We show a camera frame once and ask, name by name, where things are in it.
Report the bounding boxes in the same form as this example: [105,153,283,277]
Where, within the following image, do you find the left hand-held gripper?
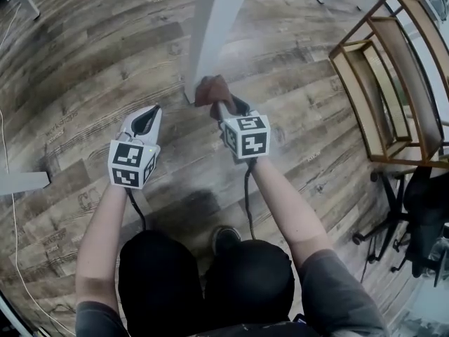
[107,105,163,190]

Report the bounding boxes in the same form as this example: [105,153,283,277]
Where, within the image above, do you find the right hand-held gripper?
[213,95,272,161]

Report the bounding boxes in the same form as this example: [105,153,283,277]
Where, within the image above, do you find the brown cloth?
[194,74,243,121]

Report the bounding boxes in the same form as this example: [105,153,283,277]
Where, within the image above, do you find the person's left forearm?
[75,186,131,308]

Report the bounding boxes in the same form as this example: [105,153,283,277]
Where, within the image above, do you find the person's right forearm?
[250,156,334,270]

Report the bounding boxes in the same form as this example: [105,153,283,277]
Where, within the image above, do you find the wooden table with white legs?
[0,0,255,197]

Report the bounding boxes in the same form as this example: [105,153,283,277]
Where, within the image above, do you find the person's right black shoe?
[212,225,242,256]

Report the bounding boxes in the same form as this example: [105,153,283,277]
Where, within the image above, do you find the person's black trousers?
[117,229,295,337]

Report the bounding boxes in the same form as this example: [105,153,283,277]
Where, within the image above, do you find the gold-framed rattan shelf cart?
[328,0,449,170]

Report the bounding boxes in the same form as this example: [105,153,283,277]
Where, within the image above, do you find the person's dark grey t-shirt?
[75,249,390,337]

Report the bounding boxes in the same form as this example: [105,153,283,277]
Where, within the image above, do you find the black office chair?
[352,165,449,287]

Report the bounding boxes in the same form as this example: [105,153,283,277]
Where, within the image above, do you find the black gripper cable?
[244,159,257,240]
[126,187,147,231]

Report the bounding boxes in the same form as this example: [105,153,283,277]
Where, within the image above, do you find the long white floor cable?
[0,4,76,337]

